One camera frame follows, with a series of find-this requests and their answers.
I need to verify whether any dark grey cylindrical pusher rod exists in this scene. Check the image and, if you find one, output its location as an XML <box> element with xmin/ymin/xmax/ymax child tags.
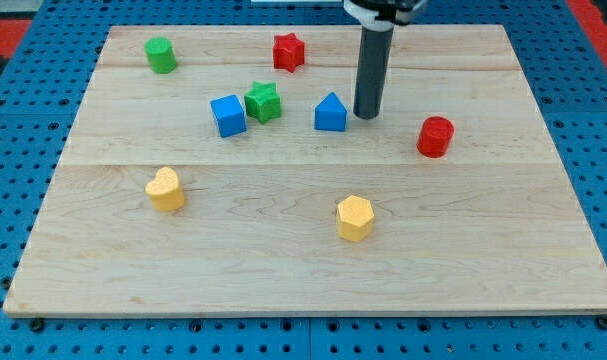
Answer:
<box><xmin>353</xmin><ymin>27</ymin><xmax>393</xmax><ymax>120</ymax></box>

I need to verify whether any yellow heart block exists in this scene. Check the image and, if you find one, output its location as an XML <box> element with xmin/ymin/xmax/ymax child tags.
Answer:
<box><xmin>144</xmin><ymin>167</ymin><xmax>185</xmax><ymax>212</ymax></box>

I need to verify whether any blue house-shaped block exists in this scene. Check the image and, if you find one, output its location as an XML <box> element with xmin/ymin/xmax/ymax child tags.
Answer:
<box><xmin>314</xmin><ymin>92</ymin><xmax>347</xmax><ymax>132</ymax></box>

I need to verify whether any red star block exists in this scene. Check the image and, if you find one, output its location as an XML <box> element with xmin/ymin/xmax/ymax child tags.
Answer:
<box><xmin>272</xmin><ymin>33</ymin><xmax>305</xmax><ymax>73</ymax></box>

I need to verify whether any red cylinder block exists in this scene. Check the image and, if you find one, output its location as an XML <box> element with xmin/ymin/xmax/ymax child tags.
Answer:
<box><xmin>416</xmin><ymin>116</ymin><xmax>455</xmax><ymax>158</ymax></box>

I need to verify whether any green star block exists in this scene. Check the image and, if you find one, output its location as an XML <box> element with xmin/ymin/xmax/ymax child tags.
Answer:
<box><xmin>244</xmin><ymin>81</ymin><xmax>282</xmax><ymax>124</ymax></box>

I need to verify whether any blue cube block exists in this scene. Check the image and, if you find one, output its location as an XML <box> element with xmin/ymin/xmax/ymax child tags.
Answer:
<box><xmin>210</xmin><ymin>95</ymin><xmax>247</xmax><ymax>138</ymax></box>

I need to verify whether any yellow hexagon block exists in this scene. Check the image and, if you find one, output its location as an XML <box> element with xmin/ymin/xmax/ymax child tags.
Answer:
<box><xmin>336</xmin><ymin>195</ymin><xmax>375</xmax><ymax>243</ymax></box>

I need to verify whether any light wooden board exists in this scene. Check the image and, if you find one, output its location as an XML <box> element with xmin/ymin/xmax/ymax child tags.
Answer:
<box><xmin>3</xmin><ymin>25</ymin><xmax>607</xmax><ymax>319</ymax></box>

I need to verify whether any green cylinder block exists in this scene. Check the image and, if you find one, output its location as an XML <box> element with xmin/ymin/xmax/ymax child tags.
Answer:
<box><xmin>144</xmin><ymin>37</ymin><xmax>178</xmax><ymax>74</ymax></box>

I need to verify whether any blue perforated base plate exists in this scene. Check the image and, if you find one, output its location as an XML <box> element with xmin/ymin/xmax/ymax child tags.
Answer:
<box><xmin>0</xmin><ymin>0</ymin><xmax>607</xmax><ymax>359</ymax></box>

